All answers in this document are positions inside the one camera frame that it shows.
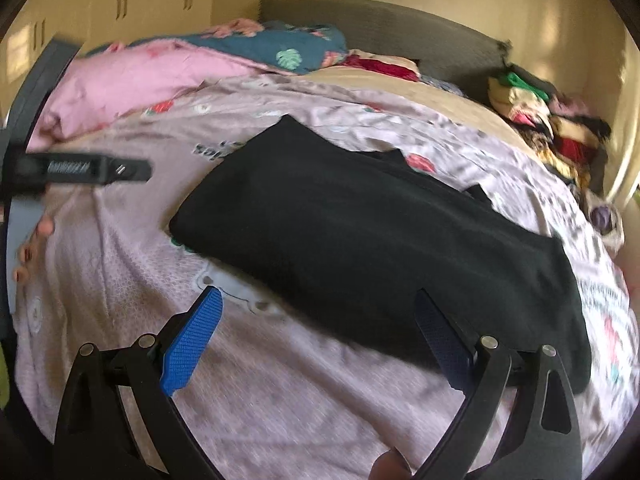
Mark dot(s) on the purple cloth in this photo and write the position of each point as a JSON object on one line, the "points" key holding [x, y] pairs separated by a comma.
{"points": [[602, 220]]}

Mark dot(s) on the red cloth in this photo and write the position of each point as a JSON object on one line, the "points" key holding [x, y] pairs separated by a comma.
{"points": [[380, 66]]}

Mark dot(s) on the beige bed sheet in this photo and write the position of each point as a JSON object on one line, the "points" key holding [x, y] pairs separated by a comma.
{"points": [[450, 105]]}

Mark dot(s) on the pile of folded clothes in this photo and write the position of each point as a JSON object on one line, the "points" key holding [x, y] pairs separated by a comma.
{"points": [[555, 130]]}

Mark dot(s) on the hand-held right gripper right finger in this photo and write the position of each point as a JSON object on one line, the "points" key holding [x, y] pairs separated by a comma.
{"points": [[442, 342]]}

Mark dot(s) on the lilac printed bed sheet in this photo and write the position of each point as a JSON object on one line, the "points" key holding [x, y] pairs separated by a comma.
{"points": [[300, 410]]}

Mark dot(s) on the cream wardrobe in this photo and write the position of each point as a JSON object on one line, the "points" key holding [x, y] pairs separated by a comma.
{"points": [[100, 10]]}

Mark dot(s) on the person's right hand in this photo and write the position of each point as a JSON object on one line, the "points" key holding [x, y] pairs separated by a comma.
{"points": [[392, 466]]}

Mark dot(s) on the teal floral pillow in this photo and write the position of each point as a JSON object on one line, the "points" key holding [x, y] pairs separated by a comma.
{"points": [[280, 45]]}

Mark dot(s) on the black sweater with orange cuffs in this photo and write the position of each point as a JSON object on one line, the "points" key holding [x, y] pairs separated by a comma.
{"points": [[350, 220]]}

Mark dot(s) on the person's left hand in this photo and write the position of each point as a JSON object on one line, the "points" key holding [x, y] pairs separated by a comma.
{"points": [[31, 252]]}

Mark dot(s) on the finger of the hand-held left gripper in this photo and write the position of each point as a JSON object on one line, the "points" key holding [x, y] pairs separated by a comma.
{"points": [[85, 171]]}

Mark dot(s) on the grey headboard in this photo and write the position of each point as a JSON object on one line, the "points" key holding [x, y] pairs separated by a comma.
{"points": [[400, 30]]}

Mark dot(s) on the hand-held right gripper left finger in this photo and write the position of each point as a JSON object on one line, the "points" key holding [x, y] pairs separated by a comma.
{"points": [[192, 340]]}

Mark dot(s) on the pink blanket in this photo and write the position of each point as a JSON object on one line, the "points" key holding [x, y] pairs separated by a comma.
{"points": [[125, 85]]}

